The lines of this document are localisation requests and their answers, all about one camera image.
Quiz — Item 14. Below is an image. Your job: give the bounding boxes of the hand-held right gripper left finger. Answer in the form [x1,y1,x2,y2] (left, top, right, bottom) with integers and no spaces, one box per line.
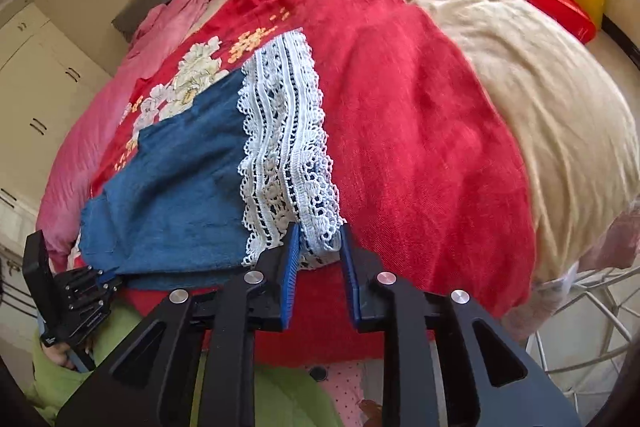
[55,222,301,427]

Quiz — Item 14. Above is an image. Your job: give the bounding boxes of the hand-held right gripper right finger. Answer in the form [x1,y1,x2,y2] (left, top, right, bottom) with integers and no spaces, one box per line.
[339,224,583,427]

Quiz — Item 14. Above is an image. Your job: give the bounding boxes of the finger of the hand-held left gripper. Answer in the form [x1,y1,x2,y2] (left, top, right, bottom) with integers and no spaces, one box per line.
[89,268,125,305]

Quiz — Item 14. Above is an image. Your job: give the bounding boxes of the blue jeans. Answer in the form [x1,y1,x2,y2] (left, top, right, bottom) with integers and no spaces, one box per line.
[79,29,347,292]

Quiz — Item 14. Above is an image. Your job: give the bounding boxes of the person's left hand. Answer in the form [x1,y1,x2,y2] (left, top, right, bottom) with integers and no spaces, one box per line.
[50,341,87,370]

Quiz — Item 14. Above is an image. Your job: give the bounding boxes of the pink dotted cloth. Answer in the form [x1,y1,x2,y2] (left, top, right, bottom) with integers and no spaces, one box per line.
[317,359,383,427]

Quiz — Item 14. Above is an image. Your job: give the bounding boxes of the person's green garment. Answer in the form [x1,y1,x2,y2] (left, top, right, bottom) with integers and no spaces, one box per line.
[92,302,346,427]

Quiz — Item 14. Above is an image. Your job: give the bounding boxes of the pink blanket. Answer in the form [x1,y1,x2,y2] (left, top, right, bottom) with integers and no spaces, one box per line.
[35,0,211,269]

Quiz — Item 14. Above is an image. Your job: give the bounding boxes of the red floral blanket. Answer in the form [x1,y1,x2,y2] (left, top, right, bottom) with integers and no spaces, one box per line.
[67,0,538,373]

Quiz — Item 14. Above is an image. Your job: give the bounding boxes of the cream wardrobe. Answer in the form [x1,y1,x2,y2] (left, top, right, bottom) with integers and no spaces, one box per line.
[0,1,117,358]

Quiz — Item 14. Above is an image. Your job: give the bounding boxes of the beige duvet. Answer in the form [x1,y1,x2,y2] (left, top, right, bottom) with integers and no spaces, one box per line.
[190,0,640,284]

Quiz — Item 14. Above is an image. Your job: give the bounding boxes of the red box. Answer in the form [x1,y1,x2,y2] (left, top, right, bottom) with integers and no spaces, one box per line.
[526,0,599,46]

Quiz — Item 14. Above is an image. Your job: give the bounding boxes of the white wire basket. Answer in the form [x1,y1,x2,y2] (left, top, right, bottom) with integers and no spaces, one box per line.
[525,266,640,413]

